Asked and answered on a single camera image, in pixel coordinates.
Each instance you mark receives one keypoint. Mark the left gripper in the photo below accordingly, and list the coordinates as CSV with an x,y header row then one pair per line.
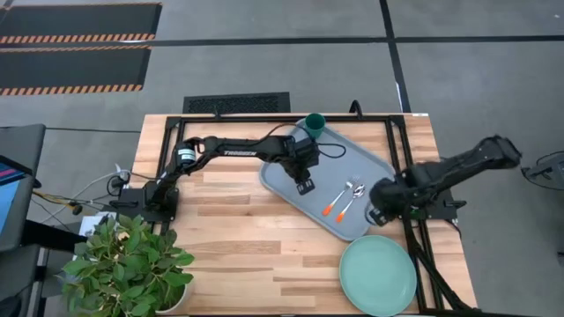
x,y
299,172

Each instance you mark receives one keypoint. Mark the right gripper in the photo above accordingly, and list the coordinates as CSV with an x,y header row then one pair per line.
x,y
385,196

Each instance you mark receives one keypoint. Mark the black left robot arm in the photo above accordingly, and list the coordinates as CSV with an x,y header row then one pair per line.
x,y
238,152

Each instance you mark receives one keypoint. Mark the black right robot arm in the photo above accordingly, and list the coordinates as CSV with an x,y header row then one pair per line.
x,y
462,163

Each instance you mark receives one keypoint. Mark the grey plastic tray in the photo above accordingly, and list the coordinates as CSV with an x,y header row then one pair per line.
x,y
335,176

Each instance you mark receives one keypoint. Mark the light green plate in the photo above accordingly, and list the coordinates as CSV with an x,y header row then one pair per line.
x,y
377,275

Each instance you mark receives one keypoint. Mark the dark green cup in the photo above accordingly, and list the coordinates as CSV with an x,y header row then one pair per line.
x,y
315,127

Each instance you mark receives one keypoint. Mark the black floor vent grate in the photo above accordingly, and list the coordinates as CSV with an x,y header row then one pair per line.
x,y
238,103

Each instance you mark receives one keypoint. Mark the white plant pot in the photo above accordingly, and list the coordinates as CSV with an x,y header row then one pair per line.
x,y
178,304

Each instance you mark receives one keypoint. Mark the green leafy plant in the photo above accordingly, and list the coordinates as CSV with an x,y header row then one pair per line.
x,y
123,264

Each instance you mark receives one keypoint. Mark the white paper sheet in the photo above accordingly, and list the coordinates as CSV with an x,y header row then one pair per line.
x,y
90,222

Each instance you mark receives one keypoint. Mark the black orange-striped floor mat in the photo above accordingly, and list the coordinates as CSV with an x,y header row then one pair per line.
x,y
79,19
70,68

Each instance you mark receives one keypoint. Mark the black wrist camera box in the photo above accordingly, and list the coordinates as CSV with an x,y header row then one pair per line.
x,y
309,152

